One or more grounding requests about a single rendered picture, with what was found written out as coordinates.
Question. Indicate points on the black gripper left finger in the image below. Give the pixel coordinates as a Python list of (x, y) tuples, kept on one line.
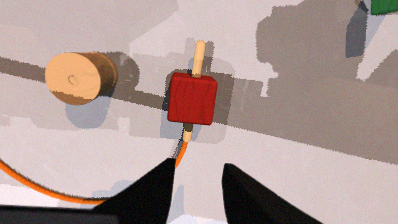
[(146, 201)]

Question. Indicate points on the light wooden cylinder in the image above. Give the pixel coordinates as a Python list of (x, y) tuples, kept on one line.
[(78, 78)]

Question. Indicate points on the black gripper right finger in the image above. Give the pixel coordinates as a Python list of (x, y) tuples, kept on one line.
[(247, 201)]

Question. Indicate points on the thin wooden stick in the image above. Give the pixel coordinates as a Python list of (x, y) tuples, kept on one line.
[(187, 134)]

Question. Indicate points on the red block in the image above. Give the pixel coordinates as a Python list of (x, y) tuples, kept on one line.
[(191, 99)]

